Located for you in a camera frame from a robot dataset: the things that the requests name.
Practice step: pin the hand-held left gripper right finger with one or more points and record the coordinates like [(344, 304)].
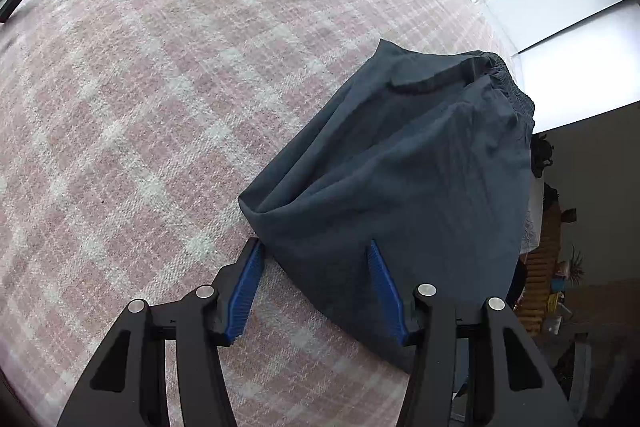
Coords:
[(387, 292)]

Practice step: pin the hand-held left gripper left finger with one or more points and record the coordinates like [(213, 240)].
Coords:
[(245, 292)]

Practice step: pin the pink plaid blanket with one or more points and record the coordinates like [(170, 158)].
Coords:
[(125, 132)]

